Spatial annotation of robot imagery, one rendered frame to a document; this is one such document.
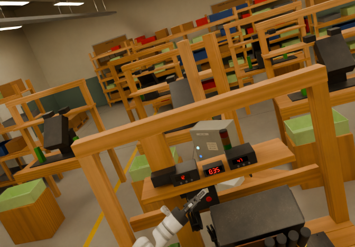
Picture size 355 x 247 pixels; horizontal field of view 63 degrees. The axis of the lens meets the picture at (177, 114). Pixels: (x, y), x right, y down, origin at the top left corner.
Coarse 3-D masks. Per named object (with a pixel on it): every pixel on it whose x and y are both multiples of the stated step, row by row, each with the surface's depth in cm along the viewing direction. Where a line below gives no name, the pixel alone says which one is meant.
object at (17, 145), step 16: (16, 80) 594; (0, 96) 589; (16, 96) 571; (32, 112) 614; (0, 128) 620; (0, 144) 662; (16, 144) 626; (0, 160) 630; (16, 160) 683; (0, 176) 662
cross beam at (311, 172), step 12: (300, 168) 192; (312, 168) 188; (264, 180) 192; (276, 180) 190; (288, 180) 190; (300, 180) 190; (312, 180) 190; (228, 192) 192; (240, 192) 191; (252, 192) 192; (144, 216) 197; (156, 216) 195; (132, 228) 198; (144, 228) 198
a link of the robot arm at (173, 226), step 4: (164, 208) 114; (168, 208) 121; (164, 212) 114; (168, 212) 115; (168, 216) 115; (172, 216) 114; (164, 220) 115; (168, 220) 114; (172, 220) 113; (176, 220) 113; (164, 224) 113; (168, 224) 113; (172, 224) 112; (176, 224) 113; (180, 224) 113; (168, 228) 112; (172, 228) 112; (176, 228) 113; (180, 228) 114; (172, 232) 113; (176, 232) 114
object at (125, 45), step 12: (144, 36) 1076; (120, 48) 1084; (144, 48) 1093; (96, 60) 1137; (132, 60) 1073; (168, 60) 1058; (96, 72) 1109; (108, 72) 1125; (120, 72) 1135; (132, 72) 1089
